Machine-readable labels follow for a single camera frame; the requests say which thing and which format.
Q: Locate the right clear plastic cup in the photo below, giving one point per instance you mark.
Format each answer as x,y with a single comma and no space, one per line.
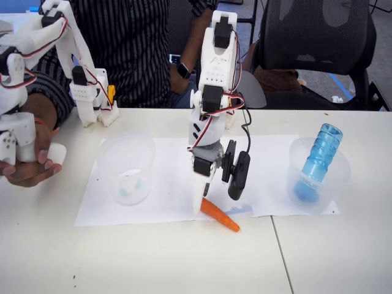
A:
337,186

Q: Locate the brown bag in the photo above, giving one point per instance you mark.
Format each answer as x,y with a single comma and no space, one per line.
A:
275,80

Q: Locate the blue plastic bottle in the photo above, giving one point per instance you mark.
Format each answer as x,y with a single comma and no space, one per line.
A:
321,153

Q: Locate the grey box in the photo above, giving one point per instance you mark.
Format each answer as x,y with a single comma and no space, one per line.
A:
6,27

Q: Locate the orange carrot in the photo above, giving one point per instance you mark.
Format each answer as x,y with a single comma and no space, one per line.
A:
223,217

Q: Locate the black webcam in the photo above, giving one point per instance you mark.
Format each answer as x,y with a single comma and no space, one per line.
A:
239,177

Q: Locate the black chair armrest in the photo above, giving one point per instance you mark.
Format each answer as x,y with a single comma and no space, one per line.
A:
255,92
381,96

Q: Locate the left clear plastic cup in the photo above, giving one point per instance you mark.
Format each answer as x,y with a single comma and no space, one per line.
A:
131,191

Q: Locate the black smartwatch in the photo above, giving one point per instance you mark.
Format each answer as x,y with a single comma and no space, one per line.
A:
184,70

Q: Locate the phone with lit screen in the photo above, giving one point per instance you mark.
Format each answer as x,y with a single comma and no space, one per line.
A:
175,59

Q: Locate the orange wrist thread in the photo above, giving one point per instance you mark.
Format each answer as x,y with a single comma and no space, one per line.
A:
39,122

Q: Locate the clear plastic cup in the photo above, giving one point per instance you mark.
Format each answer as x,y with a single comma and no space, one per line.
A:
131,191
337,186

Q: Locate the person right hand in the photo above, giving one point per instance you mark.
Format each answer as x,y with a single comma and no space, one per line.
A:
27,174

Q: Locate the right forearm striped sleeve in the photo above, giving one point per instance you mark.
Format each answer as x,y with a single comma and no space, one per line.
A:
46,98

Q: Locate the yellow clamp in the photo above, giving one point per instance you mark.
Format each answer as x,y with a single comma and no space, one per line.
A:
111,93

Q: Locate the person in striped shirt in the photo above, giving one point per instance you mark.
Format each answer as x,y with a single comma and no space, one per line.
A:
131,46

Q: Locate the white crumpled paper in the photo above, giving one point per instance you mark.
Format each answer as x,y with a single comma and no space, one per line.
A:
337,99

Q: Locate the white leader arm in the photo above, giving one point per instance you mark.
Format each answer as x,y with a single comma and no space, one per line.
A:
76,61

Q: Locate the bare left forearm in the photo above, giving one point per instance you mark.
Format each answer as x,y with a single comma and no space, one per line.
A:
193,46

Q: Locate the blue floor tape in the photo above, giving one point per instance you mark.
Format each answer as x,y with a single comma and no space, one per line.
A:
340,86

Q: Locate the black mesh office chair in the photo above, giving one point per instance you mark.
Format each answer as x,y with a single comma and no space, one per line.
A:
318,30

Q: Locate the blue tape piece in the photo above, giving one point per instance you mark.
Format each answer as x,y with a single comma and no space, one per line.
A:
242,209

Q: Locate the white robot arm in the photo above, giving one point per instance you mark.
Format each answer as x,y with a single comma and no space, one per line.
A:
217,61

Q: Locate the white paper sheet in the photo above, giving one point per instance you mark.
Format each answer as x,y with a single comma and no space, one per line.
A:
269,177
165,196

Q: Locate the person left hand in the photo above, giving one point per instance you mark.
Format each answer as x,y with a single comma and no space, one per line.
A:
180,84

